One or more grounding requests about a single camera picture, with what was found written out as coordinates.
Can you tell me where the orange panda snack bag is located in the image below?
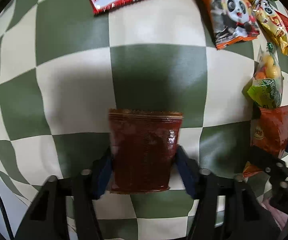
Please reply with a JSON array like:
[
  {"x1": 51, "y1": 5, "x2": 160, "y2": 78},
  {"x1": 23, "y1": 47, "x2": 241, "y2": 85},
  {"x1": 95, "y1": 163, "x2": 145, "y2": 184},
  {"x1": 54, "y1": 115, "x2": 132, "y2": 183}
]
[{"x1": 202, "y1": 0, "x2": 260, "y2": 49}]

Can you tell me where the yellow panda snack bag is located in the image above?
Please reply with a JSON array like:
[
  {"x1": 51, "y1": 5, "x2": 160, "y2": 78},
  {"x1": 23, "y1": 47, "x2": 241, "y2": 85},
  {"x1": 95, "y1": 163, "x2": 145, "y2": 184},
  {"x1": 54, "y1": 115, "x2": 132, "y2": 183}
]
[{"x1": 252, "y1": 0, "x2": 288, "y2": 56}]

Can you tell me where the dark red snack packet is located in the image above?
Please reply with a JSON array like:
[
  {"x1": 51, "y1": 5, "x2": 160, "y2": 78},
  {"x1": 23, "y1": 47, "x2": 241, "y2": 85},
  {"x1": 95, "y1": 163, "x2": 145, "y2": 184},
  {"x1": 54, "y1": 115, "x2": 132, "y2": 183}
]
[{"x1": 108, "y1": 109, "x2": 184, "y2": 194}]

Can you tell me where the orange chip packet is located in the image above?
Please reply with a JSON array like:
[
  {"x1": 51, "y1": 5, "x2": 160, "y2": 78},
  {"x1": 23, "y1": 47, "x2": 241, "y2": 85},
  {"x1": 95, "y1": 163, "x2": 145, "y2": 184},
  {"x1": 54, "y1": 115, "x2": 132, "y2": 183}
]
[{"x1": 243, "y1": 105, "x2": 288, "y2": 178}]

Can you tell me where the checkered green white mat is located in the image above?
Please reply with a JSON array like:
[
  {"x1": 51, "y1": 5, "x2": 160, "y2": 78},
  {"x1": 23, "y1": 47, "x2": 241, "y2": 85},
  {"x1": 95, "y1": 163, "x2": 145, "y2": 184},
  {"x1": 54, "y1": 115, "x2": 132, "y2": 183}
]
[{"x1": 0, "y1": 0, "x2": 269, "y2": 231}]

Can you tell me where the colourful candy bag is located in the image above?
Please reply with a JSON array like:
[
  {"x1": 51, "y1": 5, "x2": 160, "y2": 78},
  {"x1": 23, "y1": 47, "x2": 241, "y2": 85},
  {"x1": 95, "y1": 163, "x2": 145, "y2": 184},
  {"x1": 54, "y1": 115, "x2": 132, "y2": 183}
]
[{"x1": 242, "y1": 42, "x2": 283, "y2": 109}]

